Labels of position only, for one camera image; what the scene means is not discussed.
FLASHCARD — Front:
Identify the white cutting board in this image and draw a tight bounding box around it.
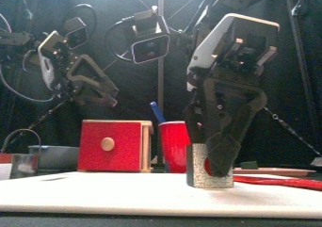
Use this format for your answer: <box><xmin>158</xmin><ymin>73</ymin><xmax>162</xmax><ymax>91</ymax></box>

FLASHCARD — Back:
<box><xmin>0</xmin><ymin>170</ymin><xmax>322</xmax><ymax>220</ymax></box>

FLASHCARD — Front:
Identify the slanted dark frame pole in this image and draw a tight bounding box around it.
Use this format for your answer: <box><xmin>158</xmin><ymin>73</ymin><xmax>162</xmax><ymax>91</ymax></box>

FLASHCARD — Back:
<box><xmin>283</xmin><ymin>0</ymin><xmax>322</xmax><ymax>144</ymax></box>

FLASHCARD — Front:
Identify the black webcam on pole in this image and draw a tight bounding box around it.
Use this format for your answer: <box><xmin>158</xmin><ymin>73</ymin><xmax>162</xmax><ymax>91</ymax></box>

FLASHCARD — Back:
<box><xmin>130</xmin><ymin>8</ymin><xmax>172</xmax><ymax>65</ymax></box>

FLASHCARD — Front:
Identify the thin diagonal brace rod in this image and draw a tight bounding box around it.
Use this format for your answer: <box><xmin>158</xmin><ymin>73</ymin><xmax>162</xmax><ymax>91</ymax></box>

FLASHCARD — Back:
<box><xmin>263</xmin><ymin>106</ymin><xmax>322</xmax><ymax>158</ymax></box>
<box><xmin>3</xmin><ymin>98</ymin><xmax>69</xmax><ymax>148</ymax></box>

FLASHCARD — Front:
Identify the small dark green block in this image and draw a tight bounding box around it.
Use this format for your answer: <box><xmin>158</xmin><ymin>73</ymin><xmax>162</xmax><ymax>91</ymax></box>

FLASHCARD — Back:
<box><xmin>239</xmin><ymin>160</ymin><xmax>259</xmax><ymax>170</ymax></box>

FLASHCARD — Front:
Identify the blue stick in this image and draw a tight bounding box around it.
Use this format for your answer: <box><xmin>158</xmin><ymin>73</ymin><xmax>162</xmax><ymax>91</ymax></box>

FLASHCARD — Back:
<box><xmin>148</xmin><ymin>101</ymin><xmax>167</xmax><ymax>124</ymax></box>

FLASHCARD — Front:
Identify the vertical metal frame pole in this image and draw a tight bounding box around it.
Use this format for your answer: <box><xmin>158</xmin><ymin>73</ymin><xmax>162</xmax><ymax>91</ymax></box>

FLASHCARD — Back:
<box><xmin>156</xmin><ymin>0</ymin><xmax>166</xmax><ymax>167</ymax></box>

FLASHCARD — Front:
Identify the red wooden box with knob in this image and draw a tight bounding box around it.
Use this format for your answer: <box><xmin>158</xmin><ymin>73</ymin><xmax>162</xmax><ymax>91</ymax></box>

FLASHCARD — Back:
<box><xmin>76</xmin><ymin>119</ymin><xmax>155</xmax><ymax>173</ymax></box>

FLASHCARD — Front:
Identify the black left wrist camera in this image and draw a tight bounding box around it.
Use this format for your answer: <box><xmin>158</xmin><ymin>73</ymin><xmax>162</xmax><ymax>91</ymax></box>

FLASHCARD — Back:
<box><xmin>61</xmin><ymin>16</ymin><xmax>90</xmax><ymax>50</ymax></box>

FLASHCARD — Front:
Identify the small metal bucket with handle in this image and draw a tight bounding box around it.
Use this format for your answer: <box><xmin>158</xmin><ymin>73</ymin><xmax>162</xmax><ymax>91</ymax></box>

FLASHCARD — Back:
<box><xmin>1</xmin><ymin>128</ymin><xmax>43</xmax><ymax>180</ymax></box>

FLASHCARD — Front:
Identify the red knife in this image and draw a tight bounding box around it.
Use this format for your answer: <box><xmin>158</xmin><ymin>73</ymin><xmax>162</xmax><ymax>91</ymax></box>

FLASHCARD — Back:
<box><xmin>232</xmin><ymin>174</ymin><xmax>322</xmax><ymax>192</ymax></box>

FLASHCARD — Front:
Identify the red and white container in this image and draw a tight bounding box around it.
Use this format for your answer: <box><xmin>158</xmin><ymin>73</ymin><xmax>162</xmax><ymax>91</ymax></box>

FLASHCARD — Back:
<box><xmin>0</xmin><ymin>153</ymin><xmax>13</xmax><ymax>182</ymax></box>

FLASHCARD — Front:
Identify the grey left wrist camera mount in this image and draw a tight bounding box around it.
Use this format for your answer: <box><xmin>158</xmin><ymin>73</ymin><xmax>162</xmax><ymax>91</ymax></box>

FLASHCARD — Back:
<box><xmin>36</xmin><ymin>30</ymin><xmax>71</xmax><ymax>91</ymax></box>

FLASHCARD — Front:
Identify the black cable loop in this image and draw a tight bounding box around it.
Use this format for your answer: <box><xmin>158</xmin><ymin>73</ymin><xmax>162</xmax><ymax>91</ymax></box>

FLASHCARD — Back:
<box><xmin>61</xmin><ymin>3</ymin><xmax>98</xmax><ymax>41</ymax></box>
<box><xmin>103</xmin><ymin>17</ymin><xmax>136</xmax><ymax>63</ymax></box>
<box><xmin>0</xmin><ymin>63</ymin><xmax>57</xmax><ymax>104</ymax></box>

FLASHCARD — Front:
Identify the red plastic cup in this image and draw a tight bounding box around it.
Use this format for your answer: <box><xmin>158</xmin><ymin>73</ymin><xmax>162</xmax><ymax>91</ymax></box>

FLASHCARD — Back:
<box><xmin>158</xmin><ymin>121</ymin><xmax>192</xmax><ymax>174</ymax></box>

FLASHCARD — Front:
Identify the grey plastic bin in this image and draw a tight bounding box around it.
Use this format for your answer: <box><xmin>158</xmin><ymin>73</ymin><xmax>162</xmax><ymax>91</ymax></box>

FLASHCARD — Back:
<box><xmin>28</xmin><ymin>144</ymin><xmax>80</xmax><ymax>170</ymax></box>

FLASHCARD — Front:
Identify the pink flat plate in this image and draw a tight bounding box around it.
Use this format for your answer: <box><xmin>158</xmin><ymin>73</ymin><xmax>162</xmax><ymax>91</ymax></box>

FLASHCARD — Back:
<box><xmin>232</xmin><ymin>167</ymin><xmax>317</xmax><ymax>178</ymax></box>

